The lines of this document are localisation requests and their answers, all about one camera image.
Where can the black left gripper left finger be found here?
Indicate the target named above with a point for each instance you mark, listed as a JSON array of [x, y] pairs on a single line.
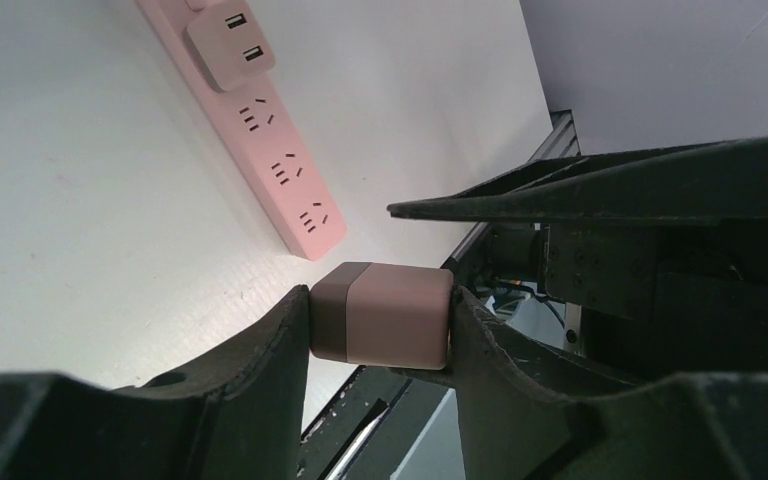
[[234, 412]]

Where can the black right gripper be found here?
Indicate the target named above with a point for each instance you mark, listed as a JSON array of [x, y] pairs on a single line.
[[646, 301]]

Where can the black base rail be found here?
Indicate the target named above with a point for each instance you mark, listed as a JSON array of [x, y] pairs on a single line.
[[368, 427]]

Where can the pink power strip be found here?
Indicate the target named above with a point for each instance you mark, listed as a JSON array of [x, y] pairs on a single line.
[[257, 130]]

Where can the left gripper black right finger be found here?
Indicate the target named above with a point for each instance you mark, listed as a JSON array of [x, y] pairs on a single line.
[[527, 410]]

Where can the pink charger plug with prongs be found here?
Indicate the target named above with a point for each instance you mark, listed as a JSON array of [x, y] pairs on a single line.
[[229, 43]]

